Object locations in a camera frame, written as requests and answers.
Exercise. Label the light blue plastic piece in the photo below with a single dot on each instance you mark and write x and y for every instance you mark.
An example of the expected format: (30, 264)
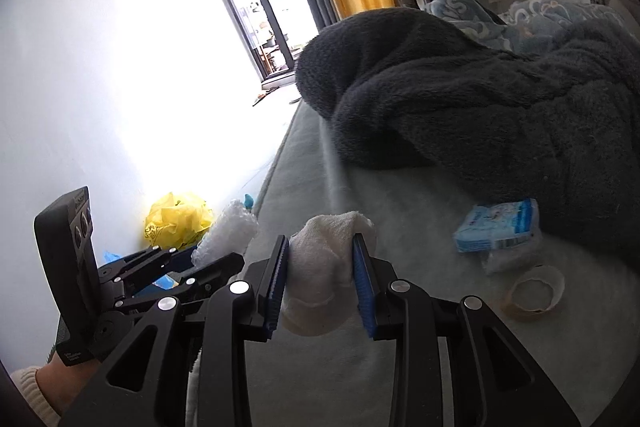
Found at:
(248, 202)

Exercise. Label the dark grey fleece blanket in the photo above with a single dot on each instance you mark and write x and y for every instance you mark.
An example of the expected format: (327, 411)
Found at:
(475, 107)

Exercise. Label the bed with grey sheet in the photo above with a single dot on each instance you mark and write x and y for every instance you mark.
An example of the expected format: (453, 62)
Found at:
(450, 357)

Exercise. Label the person's left forearm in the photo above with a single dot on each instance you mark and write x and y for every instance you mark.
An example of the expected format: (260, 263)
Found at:
(55, 382)

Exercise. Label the blue patterned quilt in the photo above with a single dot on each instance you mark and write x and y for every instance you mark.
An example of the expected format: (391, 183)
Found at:
(540, 19)

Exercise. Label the white bubble wrap wad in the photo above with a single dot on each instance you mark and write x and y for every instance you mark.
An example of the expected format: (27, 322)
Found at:
(230, 232)

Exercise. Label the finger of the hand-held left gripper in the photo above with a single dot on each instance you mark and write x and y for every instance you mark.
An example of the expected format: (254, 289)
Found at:
(210, 279)
(150, 262)

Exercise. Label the blue tissue packet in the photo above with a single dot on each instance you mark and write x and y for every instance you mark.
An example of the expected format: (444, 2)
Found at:
(495, 224)

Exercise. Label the brown cardboard tape core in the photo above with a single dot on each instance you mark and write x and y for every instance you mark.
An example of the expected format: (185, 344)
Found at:
(556, 282)

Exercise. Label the white cloth bundle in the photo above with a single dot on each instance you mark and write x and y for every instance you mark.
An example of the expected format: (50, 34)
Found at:
(320, 267)

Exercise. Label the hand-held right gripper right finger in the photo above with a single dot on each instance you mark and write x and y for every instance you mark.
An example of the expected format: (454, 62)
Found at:
(362, 292)

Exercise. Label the yellow plastic bag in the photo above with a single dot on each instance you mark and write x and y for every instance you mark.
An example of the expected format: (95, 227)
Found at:
(175, 219)

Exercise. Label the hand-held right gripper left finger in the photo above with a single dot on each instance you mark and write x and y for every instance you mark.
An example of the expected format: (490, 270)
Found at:
(277, 277)

